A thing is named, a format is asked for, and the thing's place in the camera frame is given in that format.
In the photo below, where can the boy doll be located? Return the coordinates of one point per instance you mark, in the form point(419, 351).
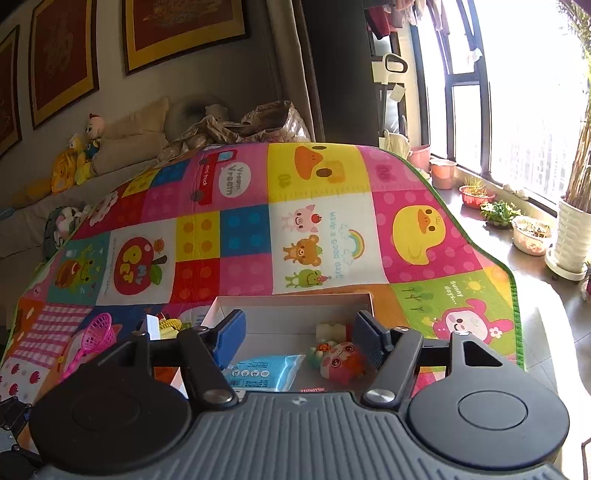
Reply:
point(93, 138)

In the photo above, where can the pink bucket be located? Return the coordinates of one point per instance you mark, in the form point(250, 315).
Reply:
point(420, 157)

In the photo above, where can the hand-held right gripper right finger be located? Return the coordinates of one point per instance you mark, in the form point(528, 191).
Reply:
point(367, 337)

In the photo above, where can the white pink flower pot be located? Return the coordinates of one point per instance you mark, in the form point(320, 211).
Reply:
point(531, 236)

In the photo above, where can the pink cardboard box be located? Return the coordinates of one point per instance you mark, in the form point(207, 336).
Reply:
point(286, 318)

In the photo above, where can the small orange green toy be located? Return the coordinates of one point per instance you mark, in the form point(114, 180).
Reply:
point(318, 355)

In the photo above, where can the small white box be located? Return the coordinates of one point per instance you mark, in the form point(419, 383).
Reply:
point(150, 326)

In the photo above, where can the bamboo plant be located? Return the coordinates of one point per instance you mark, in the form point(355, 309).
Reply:
point(579, 115)

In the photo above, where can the yellow cushion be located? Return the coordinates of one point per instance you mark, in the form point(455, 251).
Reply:
point(33, 190)

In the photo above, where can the beige pillow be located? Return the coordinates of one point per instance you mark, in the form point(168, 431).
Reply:
point(134, 129)

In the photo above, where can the pale yellow toy cup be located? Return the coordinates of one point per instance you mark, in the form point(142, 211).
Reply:
point(331, 333)

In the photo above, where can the yellow toy corn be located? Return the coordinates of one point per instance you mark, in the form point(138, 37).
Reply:
point(169, 326)

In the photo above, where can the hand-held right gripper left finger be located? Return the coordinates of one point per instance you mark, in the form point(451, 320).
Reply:
point(233, 333)

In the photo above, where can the hanging clothes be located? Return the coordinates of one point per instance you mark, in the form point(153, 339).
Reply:
point(401, 16)

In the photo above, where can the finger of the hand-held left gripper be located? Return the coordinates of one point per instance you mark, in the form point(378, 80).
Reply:
point(11, 415)

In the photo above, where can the colourful cartoon play mat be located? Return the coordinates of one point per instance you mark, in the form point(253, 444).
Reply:
point(300, 230)

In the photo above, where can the green white plush toy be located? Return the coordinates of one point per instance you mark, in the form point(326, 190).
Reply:
point(64, 221)

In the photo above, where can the grey neck pillow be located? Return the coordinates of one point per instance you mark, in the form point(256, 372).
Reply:
point(187, 113)

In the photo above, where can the red flower pot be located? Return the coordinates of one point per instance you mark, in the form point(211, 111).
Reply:
point(475, 196)

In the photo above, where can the dark curtain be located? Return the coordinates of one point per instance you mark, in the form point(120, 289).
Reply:
point(293, 69)

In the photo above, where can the red gold framed picture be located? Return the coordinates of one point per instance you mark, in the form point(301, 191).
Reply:
point(184, 32)
point(8, 92)
point(62, 60)

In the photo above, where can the small green potted plant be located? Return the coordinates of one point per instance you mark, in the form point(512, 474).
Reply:
point(498, 213)

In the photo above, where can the yellow plush duck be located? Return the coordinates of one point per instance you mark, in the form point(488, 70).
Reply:
point(75, 150)

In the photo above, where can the beige sofa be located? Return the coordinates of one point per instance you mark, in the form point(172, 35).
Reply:
point(23, 226)

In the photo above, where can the pink pig toy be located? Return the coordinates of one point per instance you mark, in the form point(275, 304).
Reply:
point(344, 362)

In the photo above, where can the grey teddy bear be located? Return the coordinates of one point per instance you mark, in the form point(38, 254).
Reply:
point(215, 114)

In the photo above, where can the brown crumpled blanket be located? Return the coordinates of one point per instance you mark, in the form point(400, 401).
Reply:
point(258, 122)

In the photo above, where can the blue tissue pack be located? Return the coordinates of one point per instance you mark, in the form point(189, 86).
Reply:
point(270, 371)

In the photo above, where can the yellow tiger backpack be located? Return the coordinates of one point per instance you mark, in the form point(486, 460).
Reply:
point(62, 173)

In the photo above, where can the white tall planter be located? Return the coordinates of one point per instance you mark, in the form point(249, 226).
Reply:
point(572, 237)

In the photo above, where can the pink toy net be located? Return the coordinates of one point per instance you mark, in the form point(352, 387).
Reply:
point(94, 332)

